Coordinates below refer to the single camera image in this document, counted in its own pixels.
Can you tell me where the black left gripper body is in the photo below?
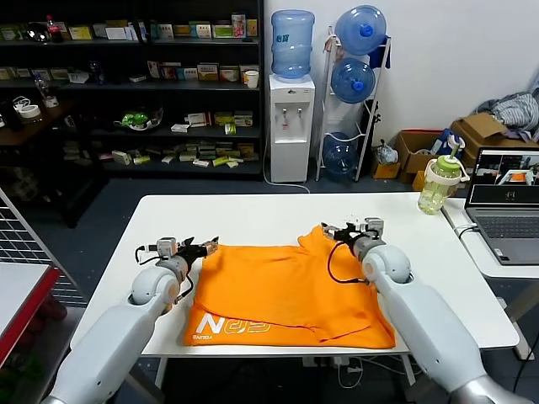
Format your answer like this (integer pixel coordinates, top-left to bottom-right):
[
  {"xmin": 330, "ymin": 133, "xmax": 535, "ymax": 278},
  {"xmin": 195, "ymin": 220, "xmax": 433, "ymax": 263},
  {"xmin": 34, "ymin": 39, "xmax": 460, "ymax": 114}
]
[{"xmin": 174, "ymin": 246, "xmax": 207, "ymax": 264}]

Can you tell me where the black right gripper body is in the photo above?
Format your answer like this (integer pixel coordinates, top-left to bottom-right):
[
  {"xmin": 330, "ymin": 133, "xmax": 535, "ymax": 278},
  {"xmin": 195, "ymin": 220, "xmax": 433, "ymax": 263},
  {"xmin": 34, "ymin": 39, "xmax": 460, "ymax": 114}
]
[{"xmin": 336, "ymin": 226, "xmax": 368, "ymax": 246}]

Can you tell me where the orange t-shirt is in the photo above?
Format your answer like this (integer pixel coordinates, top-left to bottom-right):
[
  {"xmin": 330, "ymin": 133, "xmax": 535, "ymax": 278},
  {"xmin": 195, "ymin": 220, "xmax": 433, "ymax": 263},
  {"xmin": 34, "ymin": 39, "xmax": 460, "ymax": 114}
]
[{"xmin": 183, "ymin": 225, "xmax": 397, "ymax": 349}]

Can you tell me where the pile of grey clothes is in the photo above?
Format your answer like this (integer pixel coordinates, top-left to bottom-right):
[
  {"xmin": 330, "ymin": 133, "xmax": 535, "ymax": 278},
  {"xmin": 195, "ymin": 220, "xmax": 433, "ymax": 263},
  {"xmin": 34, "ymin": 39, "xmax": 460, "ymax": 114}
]
[{"xmin": 475, "ymin": 86, "xmax": 539, "ymax": 142}]

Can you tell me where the small yellow cardboard box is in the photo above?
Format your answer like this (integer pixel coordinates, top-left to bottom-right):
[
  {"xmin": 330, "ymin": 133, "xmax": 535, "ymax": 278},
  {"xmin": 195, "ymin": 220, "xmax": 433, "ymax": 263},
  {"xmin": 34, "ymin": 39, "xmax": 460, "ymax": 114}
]
[{"xmin": 370, "ymin": 146, "xmax": 401, "ymax": 179}]

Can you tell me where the grey plastic bag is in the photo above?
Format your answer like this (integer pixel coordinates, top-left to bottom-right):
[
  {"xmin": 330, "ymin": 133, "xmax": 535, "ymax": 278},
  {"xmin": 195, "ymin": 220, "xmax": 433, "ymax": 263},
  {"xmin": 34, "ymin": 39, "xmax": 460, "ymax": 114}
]
[{"xmin": 376, "ymin": 139, "xmax": 399, "ymax": 164}]

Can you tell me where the small yellow carton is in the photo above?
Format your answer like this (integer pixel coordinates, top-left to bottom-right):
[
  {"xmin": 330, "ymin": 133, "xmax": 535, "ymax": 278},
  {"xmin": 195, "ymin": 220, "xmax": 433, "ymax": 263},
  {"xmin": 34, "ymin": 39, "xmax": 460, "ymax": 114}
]
[{"xmin": 411, "ymin": 169, "xmax": 430, "ymax": 192}]

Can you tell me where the green lid drinking bottle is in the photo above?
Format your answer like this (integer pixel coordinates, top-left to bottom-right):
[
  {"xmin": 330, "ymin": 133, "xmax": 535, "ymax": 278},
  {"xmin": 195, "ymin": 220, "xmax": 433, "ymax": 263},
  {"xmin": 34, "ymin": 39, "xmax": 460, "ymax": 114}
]
[{"xmin": 417, "ymin": 145, "xmax": 471, "ymax": 216}]

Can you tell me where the open brown cardboard box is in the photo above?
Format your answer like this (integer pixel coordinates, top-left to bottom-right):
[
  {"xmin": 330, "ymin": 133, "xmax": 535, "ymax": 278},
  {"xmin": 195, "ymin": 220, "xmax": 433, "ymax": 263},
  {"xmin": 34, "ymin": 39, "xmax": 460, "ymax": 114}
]
[{"xmin": 395, "ymin": 129, "xmax": 446, "ymax": 184}]

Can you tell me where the white water dispenser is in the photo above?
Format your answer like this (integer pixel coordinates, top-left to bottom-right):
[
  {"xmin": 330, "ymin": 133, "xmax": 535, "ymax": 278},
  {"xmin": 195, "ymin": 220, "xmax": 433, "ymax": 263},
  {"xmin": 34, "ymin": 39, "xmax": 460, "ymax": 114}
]
[{"xmin": 269, "ymin": 74, "xmax": 316, "ymax": 183}]

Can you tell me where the blue white bag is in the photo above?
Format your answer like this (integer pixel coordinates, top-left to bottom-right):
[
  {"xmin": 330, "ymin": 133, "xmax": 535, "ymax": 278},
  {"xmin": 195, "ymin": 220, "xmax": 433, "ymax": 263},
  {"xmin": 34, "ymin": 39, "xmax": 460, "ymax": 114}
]
[{"xmin": 429, "ymin": 128, "xmax": 467, "ymax": 157}]

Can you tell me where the white side table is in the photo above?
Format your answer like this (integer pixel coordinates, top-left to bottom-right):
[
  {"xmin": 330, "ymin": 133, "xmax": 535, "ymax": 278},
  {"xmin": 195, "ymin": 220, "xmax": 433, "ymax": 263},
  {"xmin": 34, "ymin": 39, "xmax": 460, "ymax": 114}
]
[{"xmin": 440, "ymin": 197, "xmax": 539, "ymax": 327}]

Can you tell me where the white power strip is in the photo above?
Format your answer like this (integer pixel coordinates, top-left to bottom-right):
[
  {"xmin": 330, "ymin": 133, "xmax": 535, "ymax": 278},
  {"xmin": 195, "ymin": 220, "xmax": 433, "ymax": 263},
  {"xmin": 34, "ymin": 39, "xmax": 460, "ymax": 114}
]
[{"xmin": 302, "ymin": 355, "xmax": 363, "ymax": 374}]

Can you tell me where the bag of green items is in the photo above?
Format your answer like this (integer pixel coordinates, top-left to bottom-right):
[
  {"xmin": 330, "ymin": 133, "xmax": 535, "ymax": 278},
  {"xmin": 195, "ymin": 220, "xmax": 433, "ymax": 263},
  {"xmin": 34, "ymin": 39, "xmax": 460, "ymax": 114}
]
[{"xmin": 113, "ymin": 107, "xmax": 164, "ymax": 132}]

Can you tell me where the grey laptop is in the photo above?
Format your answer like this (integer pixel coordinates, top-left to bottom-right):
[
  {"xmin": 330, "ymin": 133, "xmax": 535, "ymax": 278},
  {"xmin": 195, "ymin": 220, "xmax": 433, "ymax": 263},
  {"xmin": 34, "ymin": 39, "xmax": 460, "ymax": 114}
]
[{"xmin": 465, "ymin": 146, "xmax": 539, "ymax": 266}]

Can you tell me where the large flat cardboard box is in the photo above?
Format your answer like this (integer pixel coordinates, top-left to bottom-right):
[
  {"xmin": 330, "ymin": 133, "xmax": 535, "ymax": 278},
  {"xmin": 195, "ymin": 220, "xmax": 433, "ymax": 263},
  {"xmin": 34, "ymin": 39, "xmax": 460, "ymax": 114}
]
[{"xmin": 450, "ymin": 113, "xmax": 539, "ymax": 167}]

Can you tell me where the black shelf unit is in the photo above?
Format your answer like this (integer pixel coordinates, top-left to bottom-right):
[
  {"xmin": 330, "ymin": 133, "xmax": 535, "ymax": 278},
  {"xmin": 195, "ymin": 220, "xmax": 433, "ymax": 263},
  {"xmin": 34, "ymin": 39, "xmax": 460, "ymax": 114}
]
[{"xmin": 0, "ymin": 0, "xmax": 265, "ymax": 180}]

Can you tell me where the red edged white table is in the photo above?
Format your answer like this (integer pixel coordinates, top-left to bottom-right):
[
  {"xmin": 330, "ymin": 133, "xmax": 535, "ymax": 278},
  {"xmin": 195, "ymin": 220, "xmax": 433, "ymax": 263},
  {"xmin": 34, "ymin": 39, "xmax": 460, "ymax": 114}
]
[{"xmin": 0, "ymin": 263, "xmax": 62, "ymax": 363}]

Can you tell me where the blue labelled water jug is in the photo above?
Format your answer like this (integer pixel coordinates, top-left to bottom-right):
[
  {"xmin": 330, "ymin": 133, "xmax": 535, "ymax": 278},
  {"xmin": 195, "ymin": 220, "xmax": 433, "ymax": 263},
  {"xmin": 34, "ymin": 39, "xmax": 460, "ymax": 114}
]
[{"xmin": 270, "ymin": 10, "xmax": 316, "ymax": 81}]

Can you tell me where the brown wooden table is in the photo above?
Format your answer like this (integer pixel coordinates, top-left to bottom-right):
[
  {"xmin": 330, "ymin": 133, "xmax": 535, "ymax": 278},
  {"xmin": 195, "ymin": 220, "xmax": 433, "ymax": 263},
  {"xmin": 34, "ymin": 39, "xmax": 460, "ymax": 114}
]
[{"xmin": 0, "ymin": 99, "xmax": 81, "ymax": 146}]

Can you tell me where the dark blue bottle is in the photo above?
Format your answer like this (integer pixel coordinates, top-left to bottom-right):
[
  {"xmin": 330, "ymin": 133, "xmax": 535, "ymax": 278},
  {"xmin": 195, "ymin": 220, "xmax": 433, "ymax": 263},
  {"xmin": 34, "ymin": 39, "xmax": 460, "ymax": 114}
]
[{"xmin": 88, "ymin": 60, "xmax": 105, "ymax": 86}]

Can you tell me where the clear plastic water bottle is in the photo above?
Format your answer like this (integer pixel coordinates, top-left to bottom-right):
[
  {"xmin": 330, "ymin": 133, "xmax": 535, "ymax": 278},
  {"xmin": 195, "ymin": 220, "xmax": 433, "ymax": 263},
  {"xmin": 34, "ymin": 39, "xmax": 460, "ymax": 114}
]
[{"xmin": 35, "ymin": 72, "xmax": 51, "ymax": 104}]

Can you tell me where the cola bottle red cap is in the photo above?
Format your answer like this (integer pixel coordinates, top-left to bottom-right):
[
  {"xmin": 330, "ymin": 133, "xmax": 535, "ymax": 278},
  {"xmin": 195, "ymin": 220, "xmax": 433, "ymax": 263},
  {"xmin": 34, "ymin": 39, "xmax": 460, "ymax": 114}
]
[{"xmin": 45, "ymin": 14, "xmax": 65, "ymax": 44}]

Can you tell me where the clear glass globe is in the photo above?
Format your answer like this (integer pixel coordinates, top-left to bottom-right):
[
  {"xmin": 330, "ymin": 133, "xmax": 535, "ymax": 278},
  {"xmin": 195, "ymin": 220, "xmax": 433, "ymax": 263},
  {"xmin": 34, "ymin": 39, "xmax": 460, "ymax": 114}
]
[{"xmin": 24, "ymin": 22, "xmax": 53, "ymax": 44}]

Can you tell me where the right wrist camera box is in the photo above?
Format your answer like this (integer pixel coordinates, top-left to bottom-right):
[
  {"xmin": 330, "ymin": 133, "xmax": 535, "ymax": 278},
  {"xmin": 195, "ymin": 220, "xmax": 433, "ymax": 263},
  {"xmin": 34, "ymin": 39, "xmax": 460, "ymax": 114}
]
[{"xmin": 362, "ymin": 217, "xmax": 385, "ymax": 237}]

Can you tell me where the black right camera cable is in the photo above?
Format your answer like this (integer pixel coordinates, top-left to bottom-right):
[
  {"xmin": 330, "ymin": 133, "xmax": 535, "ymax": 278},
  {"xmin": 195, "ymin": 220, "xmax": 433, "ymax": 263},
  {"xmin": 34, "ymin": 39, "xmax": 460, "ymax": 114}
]
[{"xmin": 328, "ymin": 242, "xmax": 368, "ymax": 285}]

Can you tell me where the black camera cable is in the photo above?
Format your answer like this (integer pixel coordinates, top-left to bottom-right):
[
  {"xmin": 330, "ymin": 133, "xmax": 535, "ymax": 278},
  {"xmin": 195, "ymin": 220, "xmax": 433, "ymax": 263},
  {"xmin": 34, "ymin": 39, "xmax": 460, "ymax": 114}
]
[
  {"xmin": 328, "ymin": 242, "xmax": 368, "ymax": 285},
  {"xmin": 135, "ymin": 245, "xmax": 195, "ymax": 302}
]

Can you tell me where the black left camera cable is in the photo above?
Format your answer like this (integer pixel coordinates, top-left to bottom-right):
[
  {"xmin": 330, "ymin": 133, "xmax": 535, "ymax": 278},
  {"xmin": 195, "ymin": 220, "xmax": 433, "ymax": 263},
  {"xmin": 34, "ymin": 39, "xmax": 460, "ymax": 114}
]
[{"xmin": 135, "ymin": 245, "xmax": 195, "ymax": 302}]

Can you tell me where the white dispenser power cable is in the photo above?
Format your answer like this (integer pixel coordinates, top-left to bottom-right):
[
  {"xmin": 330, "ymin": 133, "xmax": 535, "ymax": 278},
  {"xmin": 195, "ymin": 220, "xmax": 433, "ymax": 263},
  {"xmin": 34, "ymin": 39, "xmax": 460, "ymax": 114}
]
[{"xmin": 263, "ymin": 137, "xmax": 312, "ymax": 194}]

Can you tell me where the white wire jug rack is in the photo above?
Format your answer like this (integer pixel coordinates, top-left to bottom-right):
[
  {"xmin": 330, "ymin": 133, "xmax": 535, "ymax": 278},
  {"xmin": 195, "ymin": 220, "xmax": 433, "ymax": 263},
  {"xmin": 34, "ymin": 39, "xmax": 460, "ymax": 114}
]
[{"xmin": 315, "ymin": 25, "xmax": 392, "ymax": 183}]

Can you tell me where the white wire grid panel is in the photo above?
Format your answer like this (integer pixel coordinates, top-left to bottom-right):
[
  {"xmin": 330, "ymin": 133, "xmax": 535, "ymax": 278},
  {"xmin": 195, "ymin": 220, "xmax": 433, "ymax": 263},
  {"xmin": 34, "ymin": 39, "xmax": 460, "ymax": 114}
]
[{"xmin": 0, "ymin": 184, "xmax": 89, "ymax": 308}]

